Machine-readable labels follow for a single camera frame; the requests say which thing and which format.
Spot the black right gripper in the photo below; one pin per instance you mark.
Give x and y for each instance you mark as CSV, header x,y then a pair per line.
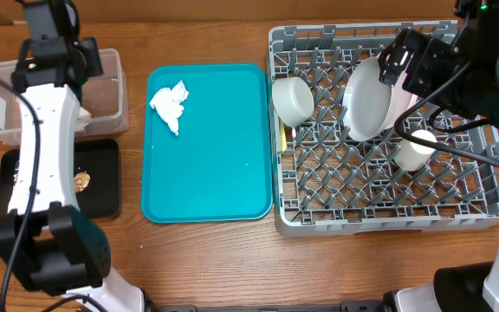
x,y
393,53

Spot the white round plate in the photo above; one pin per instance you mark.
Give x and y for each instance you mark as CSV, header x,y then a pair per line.
x,y
400,101

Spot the grey round plate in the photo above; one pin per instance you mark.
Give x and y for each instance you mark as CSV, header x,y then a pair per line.
x,y
367,101

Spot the white cup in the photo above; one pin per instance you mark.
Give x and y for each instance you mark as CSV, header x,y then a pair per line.
x,y
412,156

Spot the grey bowl of rice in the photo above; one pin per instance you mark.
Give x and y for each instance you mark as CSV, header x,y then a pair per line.
x,y
293,100

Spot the yellow plastic spoon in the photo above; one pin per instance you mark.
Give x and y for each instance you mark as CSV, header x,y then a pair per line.
x,y
283,137

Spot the white napkin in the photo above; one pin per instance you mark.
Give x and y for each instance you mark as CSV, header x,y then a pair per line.
x,y
168,103

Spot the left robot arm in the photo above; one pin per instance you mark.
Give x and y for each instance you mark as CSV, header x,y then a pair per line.
x,y
46,242

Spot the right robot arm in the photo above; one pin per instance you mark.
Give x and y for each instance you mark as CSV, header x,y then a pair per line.
x,y
462,77

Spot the grey dishwasher rack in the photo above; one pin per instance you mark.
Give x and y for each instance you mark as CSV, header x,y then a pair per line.
x,y
329,184

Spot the teal serving tray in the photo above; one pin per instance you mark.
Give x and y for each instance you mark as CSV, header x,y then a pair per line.
x,y
219,165

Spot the clear plastic bin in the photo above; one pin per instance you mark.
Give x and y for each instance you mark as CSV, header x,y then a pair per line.
x,y
104,97

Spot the black plastic tray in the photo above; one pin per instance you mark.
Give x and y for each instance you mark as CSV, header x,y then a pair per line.
x,y
98,159

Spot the brown food scrap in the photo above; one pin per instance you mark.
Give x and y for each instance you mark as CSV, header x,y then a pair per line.
x,y
81,181

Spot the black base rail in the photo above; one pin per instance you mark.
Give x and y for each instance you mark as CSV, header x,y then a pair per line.
x,y
346,306

